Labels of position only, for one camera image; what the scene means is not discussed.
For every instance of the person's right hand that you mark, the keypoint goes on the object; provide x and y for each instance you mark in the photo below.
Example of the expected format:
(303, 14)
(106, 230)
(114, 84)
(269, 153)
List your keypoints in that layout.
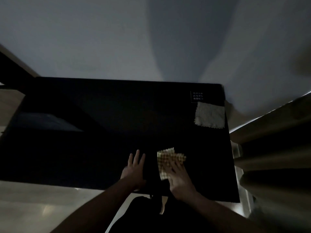
(181, 184)

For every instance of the person's left hand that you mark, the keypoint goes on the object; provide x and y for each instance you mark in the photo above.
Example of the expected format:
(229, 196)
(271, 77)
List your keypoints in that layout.
(133, 175)

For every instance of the yellow checkered cloth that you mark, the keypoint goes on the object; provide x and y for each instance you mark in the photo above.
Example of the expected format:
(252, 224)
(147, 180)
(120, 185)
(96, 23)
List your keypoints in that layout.
(164, 157)

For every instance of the plain grey cleaning cloth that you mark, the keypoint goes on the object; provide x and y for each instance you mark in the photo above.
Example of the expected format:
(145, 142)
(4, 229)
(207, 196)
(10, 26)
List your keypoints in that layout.
(210, 115)

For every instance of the person's left forearm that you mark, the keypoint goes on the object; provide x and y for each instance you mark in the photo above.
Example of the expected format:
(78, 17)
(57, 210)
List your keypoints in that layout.
(97, 208)

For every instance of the person's right forearm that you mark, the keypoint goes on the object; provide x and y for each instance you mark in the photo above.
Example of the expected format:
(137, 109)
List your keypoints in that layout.
(223, 215)

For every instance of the black table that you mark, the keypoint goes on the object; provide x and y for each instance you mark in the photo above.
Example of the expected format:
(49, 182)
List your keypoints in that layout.
(97, 148)

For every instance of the black trousers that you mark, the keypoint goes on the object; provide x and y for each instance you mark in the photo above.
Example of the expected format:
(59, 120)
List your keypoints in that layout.
(145, 220)

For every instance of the grey curtain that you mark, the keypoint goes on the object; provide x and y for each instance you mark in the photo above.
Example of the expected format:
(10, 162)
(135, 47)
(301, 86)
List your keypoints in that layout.
(274, 167)

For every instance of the beige wooden panel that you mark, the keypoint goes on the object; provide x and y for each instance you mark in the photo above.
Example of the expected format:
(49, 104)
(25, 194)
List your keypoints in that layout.
(9, 106)

